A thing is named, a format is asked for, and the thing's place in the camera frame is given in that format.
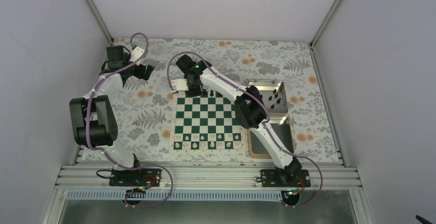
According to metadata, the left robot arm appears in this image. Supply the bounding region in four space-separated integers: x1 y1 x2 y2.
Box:
69 45 150 185

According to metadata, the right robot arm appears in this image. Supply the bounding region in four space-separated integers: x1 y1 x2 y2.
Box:
172 54 302 186

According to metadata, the green white chess board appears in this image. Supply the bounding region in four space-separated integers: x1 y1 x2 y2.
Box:
170 91 247 155

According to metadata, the floral table mat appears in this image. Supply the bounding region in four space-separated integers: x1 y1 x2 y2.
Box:
81 38 341 163

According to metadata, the silver tin with pawns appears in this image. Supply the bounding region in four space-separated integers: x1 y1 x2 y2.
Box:
248 80 288 114

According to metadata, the empty gold-rimmed tin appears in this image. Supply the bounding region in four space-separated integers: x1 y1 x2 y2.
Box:
247 113 295 159

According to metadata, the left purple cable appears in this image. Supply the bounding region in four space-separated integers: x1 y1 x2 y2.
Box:
85 32 174 209

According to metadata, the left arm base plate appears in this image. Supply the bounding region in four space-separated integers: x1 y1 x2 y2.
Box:
108 168 162 187

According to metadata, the aluminium rail frame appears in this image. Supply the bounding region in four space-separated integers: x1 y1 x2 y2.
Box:
55 161 362 190

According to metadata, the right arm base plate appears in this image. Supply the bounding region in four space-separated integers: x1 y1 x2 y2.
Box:
256 169 312 188

